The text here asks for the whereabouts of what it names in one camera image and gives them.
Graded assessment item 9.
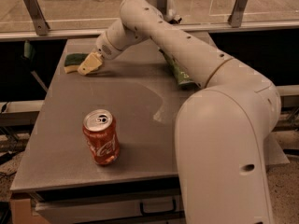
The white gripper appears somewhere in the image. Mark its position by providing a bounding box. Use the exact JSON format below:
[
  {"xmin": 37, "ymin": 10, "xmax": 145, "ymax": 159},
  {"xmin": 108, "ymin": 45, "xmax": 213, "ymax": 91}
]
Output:
[{"xmin": 78, "ymin": 19, "xmax": 147, "ymax": 76}]

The green and yellow sponge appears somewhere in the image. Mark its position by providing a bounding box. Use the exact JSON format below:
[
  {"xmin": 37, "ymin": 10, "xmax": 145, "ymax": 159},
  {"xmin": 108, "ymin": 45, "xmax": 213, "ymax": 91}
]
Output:
[{"xmin": 64, "ymin": 53, "xmax": 88, "ymax": 74}]

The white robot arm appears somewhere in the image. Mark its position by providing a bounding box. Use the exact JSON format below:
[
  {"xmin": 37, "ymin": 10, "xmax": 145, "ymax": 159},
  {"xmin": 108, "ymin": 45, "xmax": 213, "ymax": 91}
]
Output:
[{"xmin": 95, "ymin": 0, "xmax": 281, "ymax": 224}]

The green jalapeno chip bag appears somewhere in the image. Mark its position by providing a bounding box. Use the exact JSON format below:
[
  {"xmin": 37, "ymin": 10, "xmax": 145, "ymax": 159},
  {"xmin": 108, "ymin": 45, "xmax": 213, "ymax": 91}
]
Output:
[{"xmin": 159, "ymin": 49, "xmax": 200, "ymax": 89}]

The red coca-cola can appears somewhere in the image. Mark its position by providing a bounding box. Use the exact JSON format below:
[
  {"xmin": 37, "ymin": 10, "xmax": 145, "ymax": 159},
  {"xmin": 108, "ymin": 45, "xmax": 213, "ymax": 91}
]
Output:
[{"xmin": 82, "ymin": 109, "xmax": 120, "ymax": 166}]

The grey cabinet drawer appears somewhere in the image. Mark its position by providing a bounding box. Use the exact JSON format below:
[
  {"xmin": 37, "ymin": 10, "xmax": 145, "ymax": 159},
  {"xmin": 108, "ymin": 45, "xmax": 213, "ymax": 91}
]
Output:
[{"xmin": 36, "ymin": 196, "xmax": 184, "ymax": 224}]

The metal window rail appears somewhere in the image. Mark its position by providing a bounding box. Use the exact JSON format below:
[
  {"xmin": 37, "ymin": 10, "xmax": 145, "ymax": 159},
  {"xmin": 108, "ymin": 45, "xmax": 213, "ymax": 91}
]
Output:
[{"xmin": 0, "ymin": 21, "xmax": 299, "ymax": 42}]

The left metal rail bracket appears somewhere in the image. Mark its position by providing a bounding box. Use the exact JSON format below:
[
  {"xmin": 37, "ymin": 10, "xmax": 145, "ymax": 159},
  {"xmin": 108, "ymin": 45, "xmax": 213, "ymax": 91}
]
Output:
[{"xmin": 23, "ymin": 0, "xmax": 50, "ymax": 35}]

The right metal rail bracket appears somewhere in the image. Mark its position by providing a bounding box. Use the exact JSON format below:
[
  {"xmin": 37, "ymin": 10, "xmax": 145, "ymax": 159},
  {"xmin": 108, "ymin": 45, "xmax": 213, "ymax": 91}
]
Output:
[{"xmin": 228, "ymin": 0, "xmax": 249, "ymax": 28}]

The black drawer handle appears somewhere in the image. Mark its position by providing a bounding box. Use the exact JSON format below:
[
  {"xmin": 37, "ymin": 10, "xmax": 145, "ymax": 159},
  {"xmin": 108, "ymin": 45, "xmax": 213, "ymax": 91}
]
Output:
[{"xmin": 139, "ymin": 198, "xmax": 177, "ymax": 217}]

